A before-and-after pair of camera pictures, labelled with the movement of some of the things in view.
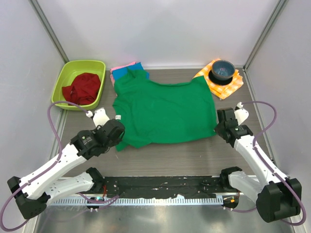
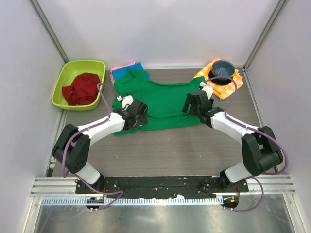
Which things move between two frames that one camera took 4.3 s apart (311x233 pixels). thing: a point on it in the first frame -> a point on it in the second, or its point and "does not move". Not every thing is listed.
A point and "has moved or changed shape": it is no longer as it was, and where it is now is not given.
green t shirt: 152,113 has moved or changed shape
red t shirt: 83,90 does not move
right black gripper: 219,125 -> 189,100
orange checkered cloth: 220,91 does not move
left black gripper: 115,142 -> 141,120
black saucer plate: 218,81 does not move
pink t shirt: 112,77 does not move
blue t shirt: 117,73 does not move
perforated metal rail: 208,200 does not move
